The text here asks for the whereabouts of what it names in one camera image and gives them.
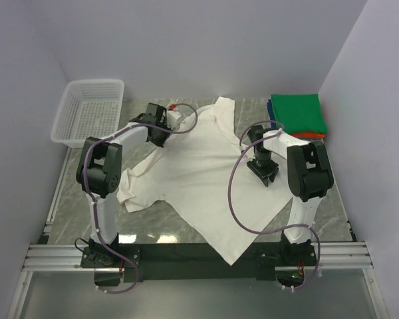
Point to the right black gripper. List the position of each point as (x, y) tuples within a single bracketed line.
[(268, 172)]

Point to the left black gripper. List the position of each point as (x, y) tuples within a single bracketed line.
[(160, 142)]

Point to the white t shirt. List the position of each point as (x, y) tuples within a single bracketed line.
[(194, 173)]

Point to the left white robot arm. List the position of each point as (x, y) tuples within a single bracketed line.
[(100, 168)]

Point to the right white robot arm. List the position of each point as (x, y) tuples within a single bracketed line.
[(309, 177)]

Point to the orange folded t shirt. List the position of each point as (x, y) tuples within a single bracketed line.
[(308, 135)]

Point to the white plastic basket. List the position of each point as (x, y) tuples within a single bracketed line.
[(88, 108)]

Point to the green folded t shirt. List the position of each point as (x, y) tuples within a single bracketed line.
[(299, 113)]

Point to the blue folded t shirt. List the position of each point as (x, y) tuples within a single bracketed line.
[(270, 110)]

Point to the black base beam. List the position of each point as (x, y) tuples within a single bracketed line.
[(261, 261)]

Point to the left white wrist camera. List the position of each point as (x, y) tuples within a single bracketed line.
[(173, 117)]

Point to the aluminium frame rail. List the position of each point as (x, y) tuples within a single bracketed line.
[(68, 218)]

